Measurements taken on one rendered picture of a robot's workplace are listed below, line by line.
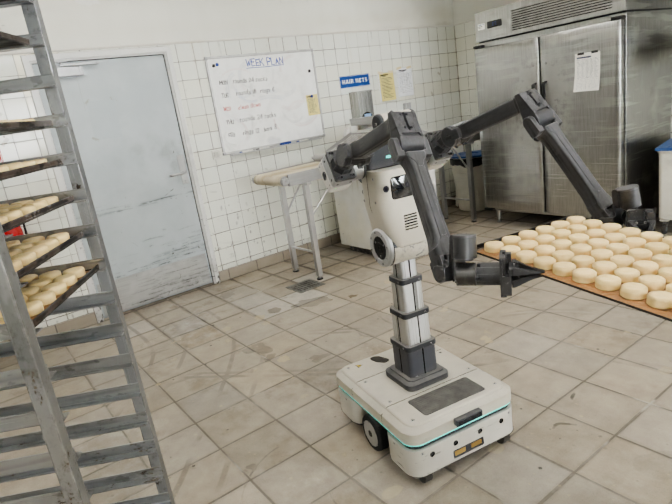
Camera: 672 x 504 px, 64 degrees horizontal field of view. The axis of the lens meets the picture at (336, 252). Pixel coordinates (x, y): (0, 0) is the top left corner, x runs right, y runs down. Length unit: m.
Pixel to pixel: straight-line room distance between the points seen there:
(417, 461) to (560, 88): 3.70
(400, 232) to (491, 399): 0.76
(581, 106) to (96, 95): 3.91
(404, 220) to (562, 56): 3.26
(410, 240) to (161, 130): 3.14
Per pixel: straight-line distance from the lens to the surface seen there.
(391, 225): 2.05
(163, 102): 4.86
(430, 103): 6.58
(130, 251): 4.79
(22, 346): 1.10
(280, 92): 5.30
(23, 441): 1.77
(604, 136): 4.95
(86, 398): 1.65
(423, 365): 2.32
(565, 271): 1.32
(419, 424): 2.12
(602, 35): 4.92
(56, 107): 1.46
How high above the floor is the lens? 1.45
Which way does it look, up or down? 16 degrees down
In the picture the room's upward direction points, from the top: 9 degrees counter-clockwise
